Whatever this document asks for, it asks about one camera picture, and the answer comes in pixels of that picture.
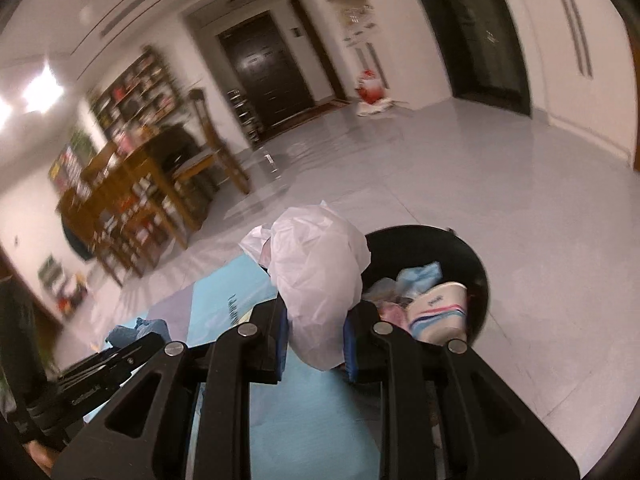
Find metal step rack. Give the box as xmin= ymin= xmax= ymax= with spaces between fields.
xmin=227 ymin=89 xmax=264 ymax=148

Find light blue twisted cloth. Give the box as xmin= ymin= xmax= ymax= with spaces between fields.
xmin=105 ymin=318 xmax=171 ymax=349

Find person's left hand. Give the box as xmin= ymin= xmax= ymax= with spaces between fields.
xmin=23 ymin=440 xmax=60 ymax=477

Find blue patterned floor mat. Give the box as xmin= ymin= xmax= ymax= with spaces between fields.
xmin=115 ymin=255 xmax=380 ymax=479

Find black glass door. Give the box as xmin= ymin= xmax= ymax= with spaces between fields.
xmin=420 ymin=0 xmax=532 ymax=116

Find wooden dining table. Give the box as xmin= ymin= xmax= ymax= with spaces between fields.
xmin=56 ymin=125 xmax=214 ymax=252

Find black plastic trash bucket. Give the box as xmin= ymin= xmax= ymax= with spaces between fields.
xmin=361 ymin=224 xmax=490 ymax=342

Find stack of boxes by wall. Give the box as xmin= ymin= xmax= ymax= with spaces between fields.
xmin=38 ymin=256 xmax=89 ymax=316

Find striped white paper cup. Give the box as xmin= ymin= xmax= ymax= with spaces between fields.
xmin=406 ymin=282 xmax=468 ymax=346

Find wooden chair front middle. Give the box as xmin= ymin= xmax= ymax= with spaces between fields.
xmin=86 ymin=178 xmax=188 ymax=276

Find white built-in cabinet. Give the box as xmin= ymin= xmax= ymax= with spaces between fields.
xmin=302 ymin=0 xmax=452 ymax=110

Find white wardrobe doors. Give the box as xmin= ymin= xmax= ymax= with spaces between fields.
xmin=506 ymin=0 xmax=639 ymax=164

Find clear printed plastic bag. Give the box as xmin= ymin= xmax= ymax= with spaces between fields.
xmin=362 ymin=278 xmax=398 ymax=307

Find pink plastic bag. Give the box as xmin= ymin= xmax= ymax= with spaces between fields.
xmin=378 ymin=301 xmax=409 ymax=332

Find wall display shelf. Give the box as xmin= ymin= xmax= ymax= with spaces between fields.
xmin=89 ymin=46 xmax=186 ymax=155

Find light blue face mask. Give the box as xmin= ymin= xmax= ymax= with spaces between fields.
xmin=396 ymin=261 xmax=442 ymax=300

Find white plastic bag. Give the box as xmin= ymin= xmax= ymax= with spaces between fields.
xmin=240 ymin=202 xmax=371 ymax=370

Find wooden chair by door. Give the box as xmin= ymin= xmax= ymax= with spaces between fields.
xmin=172 ymin=88 xmax=252 ymax=195

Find red gift bag on floor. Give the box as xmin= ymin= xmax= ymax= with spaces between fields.
xmin=356 ymin=70 xmax=386 ymax=105

